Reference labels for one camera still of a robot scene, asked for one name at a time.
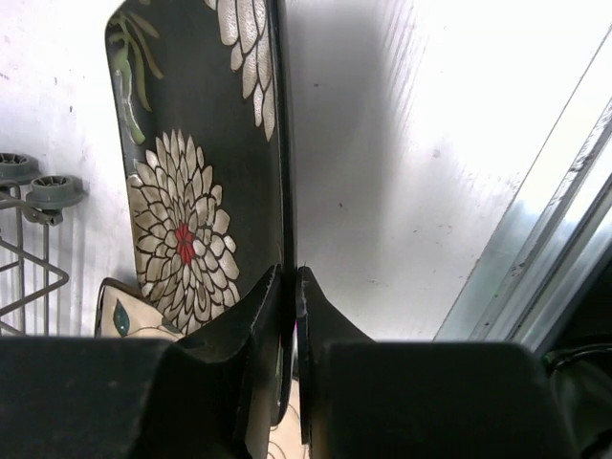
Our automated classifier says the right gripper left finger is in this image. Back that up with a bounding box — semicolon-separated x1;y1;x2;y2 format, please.
181;266;281;458

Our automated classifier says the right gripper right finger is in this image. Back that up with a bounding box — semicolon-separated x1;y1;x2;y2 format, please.
295;266;374;458

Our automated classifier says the beige floral square plate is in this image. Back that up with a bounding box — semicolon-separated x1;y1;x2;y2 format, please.
95;277;185;341

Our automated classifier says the black floral square plate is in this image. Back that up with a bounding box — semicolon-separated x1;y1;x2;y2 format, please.
104;0;295;426

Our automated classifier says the grey wire dish rack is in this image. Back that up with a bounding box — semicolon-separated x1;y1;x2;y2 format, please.
1;153;85;336

